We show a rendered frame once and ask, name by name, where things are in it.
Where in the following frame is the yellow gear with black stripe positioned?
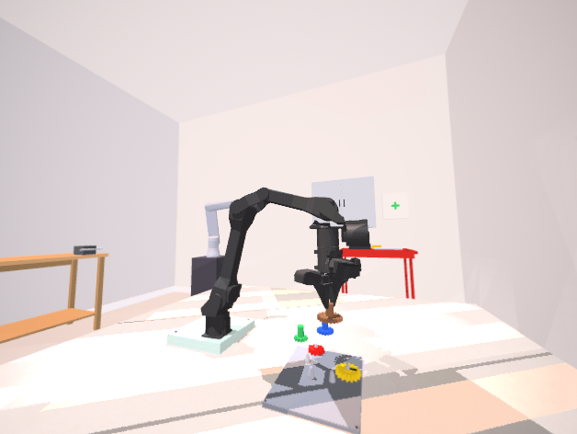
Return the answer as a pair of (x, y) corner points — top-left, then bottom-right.
(335, 363), (362, 383)

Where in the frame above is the green gear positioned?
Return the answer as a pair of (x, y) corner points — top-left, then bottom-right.
(294, 324), (308, 343)

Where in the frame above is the blue gear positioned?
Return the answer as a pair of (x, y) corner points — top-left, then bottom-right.
(317, 322), (334, 336)

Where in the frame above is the red gear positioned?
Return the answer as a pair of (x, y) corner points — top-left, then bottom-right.
(309, 345), (324, 356)

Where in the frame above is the orange gear with hub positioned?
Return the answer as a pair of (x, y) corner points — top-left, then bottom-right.
(317, 302), (343, 325)

